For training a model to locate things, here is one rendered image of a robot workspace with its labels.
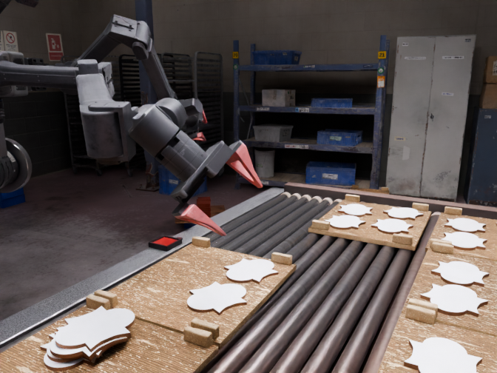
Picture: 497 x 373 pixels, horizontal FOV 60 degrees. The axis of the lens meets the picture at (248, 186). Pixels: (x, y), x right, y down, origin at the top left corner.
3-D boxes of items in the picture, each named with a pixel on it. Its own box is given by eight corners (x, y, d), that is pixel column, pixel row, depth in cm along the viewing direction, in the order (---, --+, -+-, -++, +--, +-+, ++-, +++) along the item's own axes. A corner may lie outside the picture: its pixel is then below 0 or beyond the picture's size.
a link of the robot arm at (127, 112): (92, 164, 63) (83, 106, 60) (119, 140, 74) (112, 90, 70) (172, 166, 62) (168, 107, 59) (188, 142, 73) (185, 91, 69)
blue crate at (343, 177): (304, 183, 545) (304, 166, 540) (308, 176, 585) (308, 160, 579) (354, 186, 531) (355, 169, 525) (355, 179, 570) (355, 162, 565)
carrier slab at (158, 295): (90, 307, 99) (89, 301, 98) (191, 247, 134) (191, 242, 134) (220, 350, 83) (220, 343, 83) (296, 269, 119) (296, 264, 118)
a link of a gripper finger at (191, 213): (208, 246, 67) (163, 207, 65) (235, 211, 70) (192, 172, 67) (223, 247, 61) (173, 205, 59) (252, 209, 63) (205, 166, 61)
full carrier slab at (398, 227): (308, 232, 148) (308, 220, 147) (343, 203, 182) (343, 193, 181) (415, 251, 131) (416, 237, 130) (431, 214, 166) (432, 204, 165)
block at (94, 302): (86, 307, 96) (84, 296, 95) (92, 303, 97) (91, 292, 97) (105, 314, 93) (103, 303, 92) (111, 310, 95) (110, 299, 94)
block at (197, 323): (189, 333, 86) (189, 320, 85) (194, 328, 88) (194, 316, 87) (215, 341, 83) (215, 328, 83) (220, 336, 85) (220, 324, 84)
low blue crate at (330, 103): (310, 108, 519) (310, 99, 516) (312, 106, 555) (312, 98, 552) (352, 108, 508) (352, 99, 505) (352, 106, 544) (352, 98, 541)
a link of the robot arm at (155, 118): (117, 135, 60) (142, 106, 58) (132, 121, 66) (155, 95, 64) (155, 167, 61) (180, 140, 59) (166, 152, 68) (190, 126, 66)
